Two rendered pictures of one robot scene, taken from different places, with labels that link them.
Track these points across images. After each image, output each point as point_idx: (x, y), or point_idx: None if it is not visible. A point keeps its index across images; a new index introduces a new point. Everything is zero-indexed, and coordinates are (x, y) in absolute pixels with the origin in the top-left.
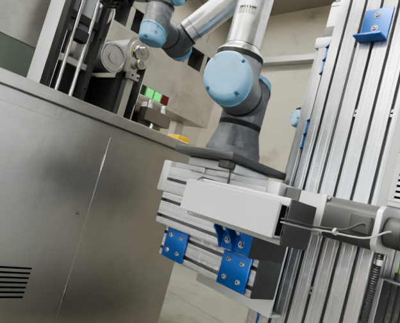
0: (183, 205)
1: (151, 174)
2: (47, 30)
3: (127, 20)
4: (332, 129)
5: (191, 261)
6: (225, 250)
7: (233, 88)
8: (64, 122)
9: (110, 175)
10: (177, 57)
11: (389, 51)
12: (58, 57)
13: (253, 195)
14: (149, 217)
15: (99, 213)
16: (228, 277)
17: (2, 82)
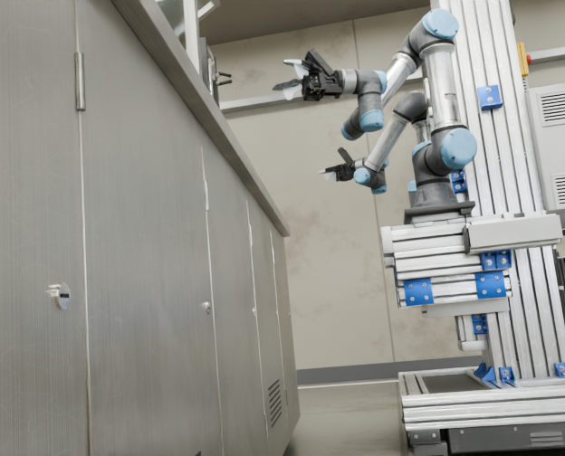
0: (474, 244)
1: (280, 261)
2: None
3: None
4: (486, 172)
5: (438, 298)
6: (476, 274)
7: (471, 155)
8: (263, 220)
9: (275, 268)
10: (359, 137)
11: (506, 114)
12: None
13: (537, 218)
14: (285, 305)
15: (279, 309)
16: (488, 291)
17: (259, 188)
